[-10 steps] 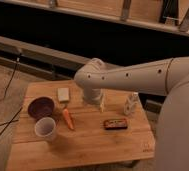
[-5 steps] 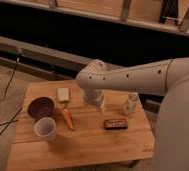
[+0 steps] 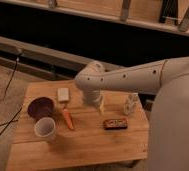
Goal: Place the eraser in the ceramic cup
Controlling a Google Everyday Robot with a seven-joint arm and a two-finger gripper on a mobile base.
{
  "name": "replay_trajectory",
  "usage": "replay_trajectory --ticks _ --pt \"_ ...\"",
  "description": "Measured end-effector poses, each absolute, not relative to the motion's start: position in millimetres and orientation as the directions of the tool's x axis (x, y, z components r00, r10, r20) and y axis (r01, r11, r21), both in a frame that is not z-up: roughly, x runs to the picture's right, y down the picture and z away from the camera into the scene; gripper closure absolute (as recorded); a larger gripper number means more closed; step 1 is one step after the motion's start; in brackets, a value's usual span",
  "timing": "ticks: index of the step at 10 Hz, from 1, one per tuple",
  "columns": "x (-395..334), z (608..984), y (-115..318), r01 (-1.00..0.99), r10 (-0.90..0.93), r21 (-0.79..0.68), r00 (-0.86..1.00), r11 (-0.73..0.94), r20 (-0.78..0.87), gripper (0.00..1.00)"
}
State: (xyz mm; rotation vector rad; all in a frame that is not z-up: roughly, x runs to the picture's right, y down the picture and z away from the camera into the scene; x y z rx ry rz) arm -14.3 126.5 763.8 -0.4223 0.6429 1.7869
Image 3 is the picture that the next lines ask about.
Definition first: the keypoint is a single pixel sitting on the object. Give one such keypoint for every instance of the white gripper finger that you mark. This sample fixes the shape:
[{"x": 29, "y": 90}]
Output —
[{"x": 102, "y": 107}]

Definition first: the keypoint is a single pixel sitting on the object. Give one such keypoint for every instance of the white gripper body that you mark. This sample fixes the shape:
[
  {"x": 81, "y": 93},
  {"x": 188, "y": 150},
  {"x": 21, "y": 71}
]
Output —
[{"x": 92, "y": 98}]

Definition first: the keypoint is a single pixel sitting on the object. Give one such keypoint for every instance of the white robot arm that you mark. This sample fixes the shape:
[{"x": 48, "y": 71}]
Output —
[{"x": 168, "y": 81}]

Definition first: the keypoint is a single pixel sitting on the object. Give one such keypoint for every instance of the white ceramic cup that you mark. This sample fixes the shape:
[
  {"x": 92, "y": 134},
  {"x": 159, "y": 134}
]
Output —
[{"x": 45, "y": 128}]

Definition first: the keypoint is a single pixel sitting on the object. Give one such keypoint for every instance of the beige sponge block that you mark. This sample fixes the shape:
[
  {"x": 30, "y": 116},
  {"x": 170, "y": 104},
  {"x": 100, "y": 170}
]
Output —
[{"x": 63, "y": 94}]

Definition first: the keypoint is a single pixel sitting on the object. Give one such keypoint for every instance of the orange carrot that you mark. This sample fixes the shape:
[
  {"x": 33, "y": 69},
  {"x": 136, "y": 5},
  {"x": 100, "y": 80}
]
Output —
[{"x": 68, "y": 119}]

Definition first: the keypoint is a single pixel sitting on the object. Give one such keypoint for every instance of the dark purple bowl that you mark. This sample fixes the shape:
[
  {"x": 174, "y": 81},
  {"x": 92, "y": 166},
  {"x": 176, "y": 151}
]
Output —
[{"x": 40, "y": 107}]

